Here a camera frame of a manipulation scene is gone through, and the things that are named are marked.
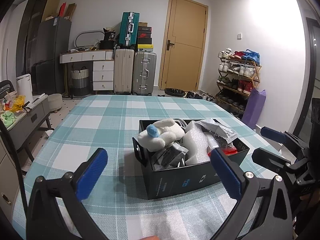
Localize teal suitcase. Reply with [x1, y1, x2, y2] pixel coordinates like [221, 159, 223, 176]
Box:
[119, 12, 140, 49]

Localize beige suitcase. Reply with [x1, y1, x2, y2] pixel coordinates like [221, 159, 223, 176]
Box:
[113, 49, 135, 94]

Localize red-edged packet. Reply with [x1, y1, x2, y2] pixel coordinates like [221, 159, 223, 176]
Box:
[204, 132, 238, 157]

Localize black storage box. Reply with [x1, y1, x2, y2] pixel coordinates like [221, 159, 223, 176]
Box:
[132, 118, 249, 199]

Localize silver suitcase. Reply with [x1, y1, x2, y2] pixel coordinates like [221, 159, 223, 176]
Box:
[132, 51, 157, 95]

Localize person's left hand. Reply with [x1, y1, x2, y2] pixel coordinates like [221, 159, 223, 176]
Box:
[140, 236, 160, 240]

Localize white cable bundle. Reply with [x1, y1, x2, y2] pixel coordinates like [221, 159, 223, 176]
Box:
[172, 118, 188, 131]

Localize white air purifier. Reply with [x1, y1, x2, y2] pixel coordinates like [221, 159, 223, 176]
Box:
[16, 74, 33, 103]

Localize white drawer desk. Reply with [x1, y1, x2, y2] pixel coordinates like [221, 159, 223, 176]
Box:
[60, 50, 114, 98]

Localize flat white plastic packet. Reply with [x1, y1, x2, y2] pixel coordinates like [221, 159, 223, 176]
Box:
[195, 118, 239, 144]

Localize teal plaid tablecloth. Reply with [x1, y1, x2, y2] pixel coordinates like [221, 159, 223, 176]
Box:
[24, 95, 273, 239]

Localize white plush toy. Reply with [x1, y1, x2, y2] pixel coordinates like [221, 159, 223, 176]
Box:
[137, 119, 185, 152]

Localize black wardrobe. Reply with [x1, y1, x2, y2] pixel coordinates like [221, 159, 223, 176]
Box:
[16, 0, 63, 77]

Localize grey side cabinet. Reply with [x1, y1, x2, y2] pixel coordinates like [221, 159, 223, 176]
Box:
[8, 94, 54, 162]

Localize round grey stool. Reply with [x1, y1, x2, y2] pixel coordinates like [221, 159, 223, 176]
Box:
[48, 93, 63, 112]

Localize dark refrigerator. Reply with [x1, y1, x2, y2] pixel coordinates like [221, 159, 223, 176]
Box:
[30, 17, 72, 95]

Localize stacked shoe boxes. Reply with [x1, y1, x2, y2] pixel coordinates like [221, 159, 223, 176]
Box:
[137, 22, 153, 52]

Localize woven laundry basket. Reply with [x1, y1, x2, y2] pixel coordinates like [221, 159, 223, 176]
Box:
[71, 67, 90, 96]

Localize shoe rack with shoes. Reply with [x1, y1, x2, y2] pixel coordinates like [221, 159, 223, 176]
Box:
[214, 48, 261, 119]

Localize wooden door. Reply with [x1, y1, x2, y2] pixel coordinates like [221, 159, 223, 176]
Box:
[158, 0, 208, 90]

